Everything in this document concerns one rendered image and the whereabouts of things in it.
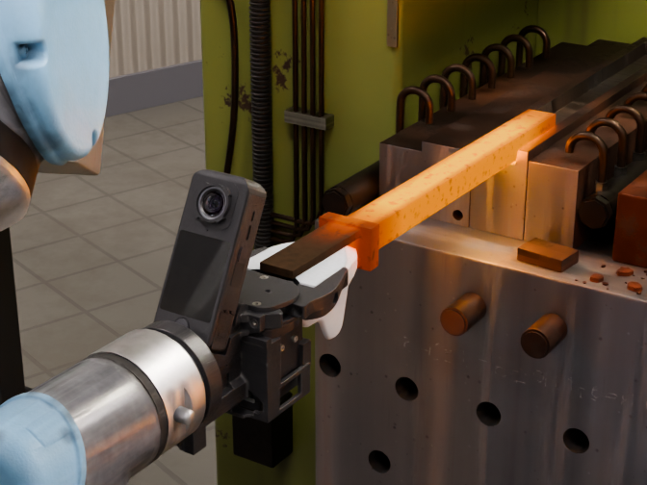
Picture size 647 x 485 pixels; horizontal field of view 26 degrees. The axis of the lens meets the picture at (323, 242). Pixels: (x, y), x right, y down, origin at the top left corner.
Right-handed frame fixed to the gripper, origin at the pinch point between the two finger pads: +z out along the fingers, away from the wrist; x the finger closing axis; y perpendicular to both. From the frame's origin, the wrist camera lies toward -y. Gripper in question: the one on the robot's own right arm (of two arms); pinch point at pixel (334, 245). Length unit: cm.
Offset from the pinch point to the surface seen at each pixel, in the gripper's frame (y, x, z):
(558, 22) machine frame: 1, -15, 76
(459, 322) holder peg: 13.2, 1.7, 17.8
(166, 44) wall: 77, -231, 266
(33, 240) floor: 98, -189, 157
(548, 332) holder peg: 12.3, 9.6, 18.6
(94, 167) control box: 6.7, -38.7, 17.2
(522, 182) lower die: 3.2, 2.4, 27.7
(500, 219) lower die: 7.2, 0.4, 27.7
